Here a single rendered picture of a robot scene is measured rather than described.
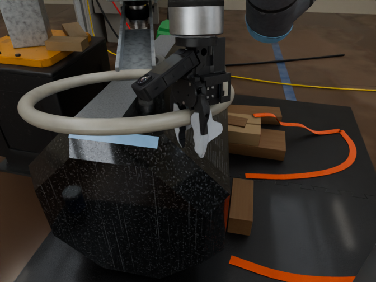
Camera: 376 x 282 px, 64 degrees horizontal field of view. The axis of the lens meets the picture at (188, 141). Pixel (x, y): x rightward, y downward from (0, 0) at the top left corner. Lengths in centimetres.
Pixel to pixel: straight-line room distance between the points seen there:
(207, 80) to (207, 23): 9
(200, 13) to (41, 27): 149
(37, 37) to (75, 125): 142
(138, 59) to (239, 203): 95
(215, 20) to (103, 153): 63
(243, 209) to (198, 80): 119
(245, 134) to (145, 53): 113
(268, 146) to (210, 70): 160
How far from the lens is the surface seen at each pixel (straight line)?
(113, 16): 434
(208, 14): 49
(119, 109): 110
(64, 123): 55
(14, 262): 180
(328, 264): 170
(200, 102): 51
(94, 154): 102
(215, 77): 53
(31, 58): 178
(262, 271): 157
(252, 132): 205
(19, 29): 193
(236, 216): 159
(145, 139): 96
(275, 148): 211
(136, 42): 117
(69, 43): 178
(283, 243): 169
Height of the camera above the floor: 135
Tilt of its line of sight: 36 degrees down
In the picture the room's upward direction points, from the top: straight up
